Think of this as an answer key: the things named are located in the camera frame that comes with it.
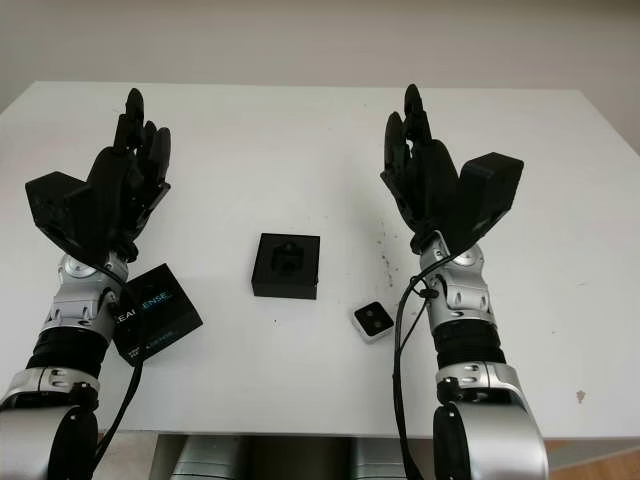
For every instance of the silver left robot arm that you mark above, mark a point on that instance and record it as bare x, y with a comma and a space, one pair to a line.
80, 305

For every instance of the small silver depth camera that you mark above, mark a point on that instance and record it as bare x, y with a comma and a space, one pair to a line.
372, 322

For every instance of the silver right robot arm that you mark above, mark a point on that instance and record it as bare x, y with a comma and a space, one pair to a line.
465, 300

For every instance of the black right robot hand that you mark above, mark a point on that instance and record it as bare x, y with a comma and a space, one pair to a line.
430, 190

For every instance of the black foam-lined camera box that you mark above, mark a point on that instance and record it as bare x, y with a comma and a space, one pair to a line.
265, 287

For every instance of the silver robot thigh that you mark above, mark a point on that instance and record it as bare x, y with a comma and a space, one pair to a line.
375, 457
210, 457

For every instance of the silver left robot thigh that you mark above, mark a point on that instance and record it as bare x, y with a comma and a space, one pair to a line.
210, 457

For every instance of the silver right robot thigh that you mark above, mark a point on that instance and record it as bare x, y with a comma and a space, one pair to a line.
375, 457

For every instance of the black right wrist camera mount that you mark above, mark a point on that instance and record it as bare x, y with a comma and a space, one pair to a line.
492, 190

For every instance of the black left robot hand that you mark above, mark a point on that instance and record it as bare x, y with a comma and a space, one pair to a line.
115, 190

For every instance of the dark grey robot waist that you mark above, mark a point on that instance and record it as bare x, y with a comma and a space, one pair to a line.
300, 457

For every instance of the black RealSense box lid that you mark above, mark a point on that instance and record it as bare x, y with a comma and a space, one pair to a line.
165, 310

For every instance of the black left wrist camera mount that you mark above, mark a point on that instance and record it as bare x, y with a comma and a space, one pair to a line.
55, 210

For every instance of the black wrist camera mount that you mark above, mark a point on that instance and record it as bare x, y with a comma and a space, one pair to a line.
55, 210
492, 190

